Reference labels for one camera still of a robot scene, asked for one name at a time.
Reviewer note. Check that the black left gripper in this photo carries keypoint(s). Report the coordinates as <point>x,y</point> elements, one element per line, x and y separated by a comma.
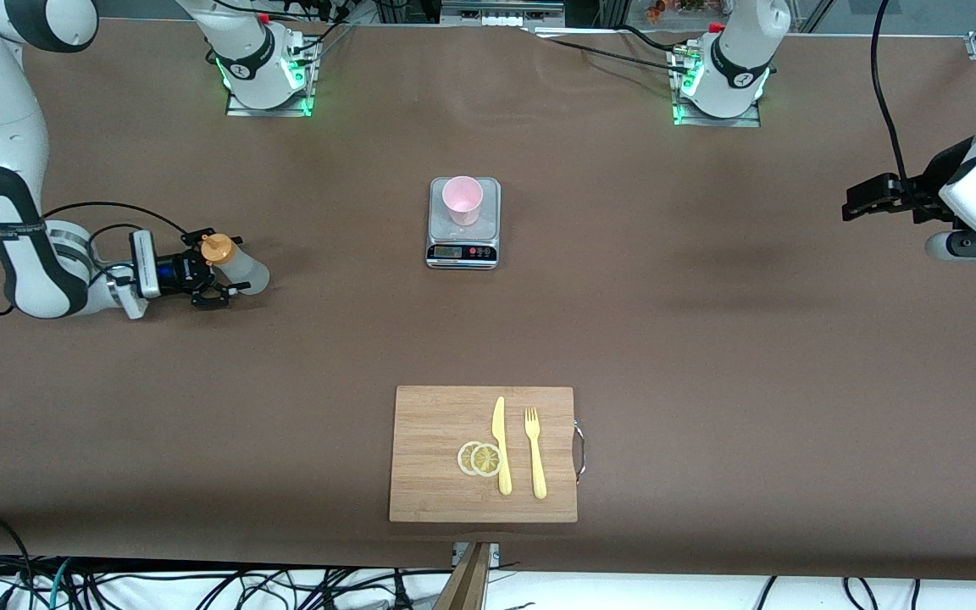
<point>931,185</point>

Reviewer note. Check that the yellow plastic knife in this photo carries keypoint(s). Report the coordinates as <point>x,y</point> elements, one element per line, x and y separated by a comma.
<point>501,440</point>

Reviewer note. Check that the brown table cover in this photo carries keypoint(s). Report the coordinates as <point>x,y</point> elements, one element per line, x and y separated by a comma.
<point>623,339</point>

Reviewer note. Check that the translucent sauce bottle orange cap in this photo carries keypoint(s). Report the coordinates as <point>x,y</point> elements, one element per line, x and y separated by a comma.
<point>246,273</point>

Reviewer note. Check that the wooden cutting board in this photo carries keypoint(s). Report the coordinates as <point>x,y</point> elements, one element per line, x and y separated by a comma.
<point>429,440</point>

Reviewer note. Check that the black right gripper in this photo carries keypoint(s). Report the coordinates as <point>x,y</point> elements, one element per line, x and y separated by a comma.
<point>184,273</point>

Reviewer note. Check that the silver digital kitchen scale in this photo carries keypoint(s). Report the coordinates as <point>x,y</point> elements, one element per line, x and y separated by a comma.
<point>463,241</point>

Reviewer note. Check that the yellow plastic fork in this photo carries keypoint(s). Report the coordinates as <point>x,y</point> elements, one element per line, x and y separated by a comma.
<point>536,462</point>

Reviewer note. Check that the pink plastic cup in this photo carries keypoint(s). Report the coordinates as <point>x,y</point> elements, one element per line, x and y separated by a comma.
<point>463,199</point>

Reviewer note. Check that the metal beam bracket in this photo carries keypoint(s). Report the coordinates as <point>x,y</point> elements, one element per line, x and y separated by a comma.
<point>495,552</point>

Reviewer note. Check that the wooden beam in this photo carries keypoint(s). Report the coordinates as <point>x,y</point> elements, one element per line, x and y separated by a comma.
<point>467,585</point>

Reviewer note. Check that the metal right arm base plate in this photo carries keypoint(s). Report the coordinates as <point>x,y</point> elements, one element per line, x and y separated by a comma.
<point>238,110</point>

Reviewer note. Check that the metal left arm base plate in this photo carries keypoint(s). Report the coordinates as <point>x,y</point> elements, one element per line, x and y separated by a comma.
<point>746,122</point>

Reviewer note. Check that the lemon slice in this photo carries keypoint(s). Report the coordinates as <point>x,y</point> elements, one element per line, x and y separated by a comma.
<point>486,460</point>
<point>463,458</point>

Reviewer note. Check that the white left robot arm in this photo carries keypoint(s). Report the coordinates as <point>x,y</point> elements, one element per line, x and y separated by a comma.
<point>734,59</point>

